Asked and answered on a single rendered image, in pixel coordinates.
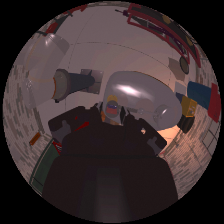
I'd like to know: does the dark red wall box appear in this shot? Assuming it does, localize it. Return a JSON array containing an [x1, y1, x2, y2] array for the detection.
[[45, 22, 59, 35]]

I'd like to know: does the red and white box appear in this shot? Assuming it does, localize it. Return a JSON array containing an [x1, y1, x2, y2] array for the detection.
[[52, 141, 63, 155]]

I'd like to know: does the yellow box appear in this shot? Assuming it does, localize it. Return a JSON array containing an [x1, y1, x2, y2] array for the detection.
[[180, 95, 198, 118]]

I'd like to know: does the red steel frame rack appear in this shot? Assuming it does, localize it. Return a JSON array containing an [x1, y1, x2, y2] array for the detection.
[[126, 3, 202, 68]]

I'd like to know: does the tan paper sheet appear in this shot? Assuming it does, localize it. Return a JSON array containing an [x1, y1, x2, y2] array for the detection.
[[168, 57, 186, 82]]

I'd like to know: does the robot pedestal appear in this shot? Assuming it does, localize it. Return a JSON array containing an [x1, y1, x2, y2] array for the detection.
[[67, 68, 104, 95]]

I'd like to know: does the orange wall box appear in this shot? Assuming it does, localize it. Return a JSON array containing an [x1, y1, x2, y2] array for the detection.
[[29, 132, 41, 146]]

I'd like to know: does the dark long tool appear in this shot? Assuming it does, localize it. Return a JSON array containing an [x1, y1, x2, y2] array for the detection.
[[114, 9, 129, 16]]

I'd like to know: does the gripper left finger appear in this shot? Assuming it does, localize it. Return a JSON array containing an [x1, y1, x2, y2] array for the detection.
[[47, 102, 104, 141]]

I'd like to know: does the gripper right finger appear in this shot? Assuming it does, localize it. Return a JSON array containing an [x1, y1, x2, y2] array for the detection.
[[120, 105, 168, 153]]

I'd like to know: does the chrome lever with knob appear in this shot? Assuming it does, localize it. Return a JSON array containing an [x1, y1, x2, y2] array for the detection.
[[138, 107, 158, 118]]

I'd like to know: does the white paper sheet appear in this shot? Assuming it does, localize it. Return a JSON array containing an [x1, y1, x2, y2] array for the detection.
[[174, 81, 188, 96]]

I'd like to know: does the blue box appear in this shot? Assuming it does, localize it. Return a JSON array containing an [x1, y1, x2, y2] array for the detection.
[[186, 81, 213, 110]]

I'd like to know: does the green door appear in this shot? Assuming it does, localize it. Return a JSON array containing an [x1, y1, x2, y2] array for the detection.
[[29, 139, 61, 196]]

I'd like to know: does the window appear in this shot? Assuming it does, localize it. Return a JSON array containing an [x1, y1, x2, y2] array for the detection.
[[202, 120, 221, 155]]

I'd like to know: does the chrome flip cap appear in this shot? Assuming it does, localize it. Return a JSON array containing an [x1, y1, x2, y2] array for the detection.
[[153, 104, 169, 124]]

